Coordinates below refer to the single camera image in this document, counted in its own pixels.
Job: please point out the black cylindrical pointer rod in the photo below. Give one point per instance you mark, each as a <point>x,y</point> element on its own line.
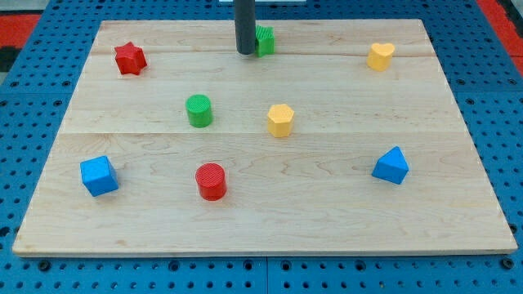
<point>245,26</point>

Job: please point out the red star block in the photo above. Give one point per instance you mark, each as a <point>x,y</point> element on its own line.
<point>130,59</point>

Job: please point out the blue cube block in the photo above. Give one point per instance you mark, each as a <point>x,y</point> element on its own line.
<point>98,176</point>

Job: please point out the blue triangular prism block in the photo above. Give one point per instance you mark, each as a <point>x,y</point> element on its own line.
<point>392,166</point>

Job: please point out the green star block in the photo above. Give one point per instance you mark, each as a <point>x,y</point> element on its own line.
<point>265,40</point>

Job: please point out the light wooden board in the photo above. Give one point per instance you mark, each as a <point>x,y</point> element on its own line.
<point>307,194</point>

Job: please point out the yellow heart block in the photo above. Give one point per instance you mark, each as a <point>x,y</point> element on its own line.
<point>380,55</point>

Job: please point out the green cylinder block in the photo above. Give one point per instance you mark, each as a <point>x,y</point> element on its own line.
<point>199,110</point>

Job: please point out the yellow hexagon block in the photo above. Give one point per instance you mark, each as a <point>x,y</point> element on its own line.
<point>280,120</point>

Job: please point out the red cylinder block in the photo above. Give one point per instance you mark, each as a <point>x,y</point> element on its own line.
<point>211,181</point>

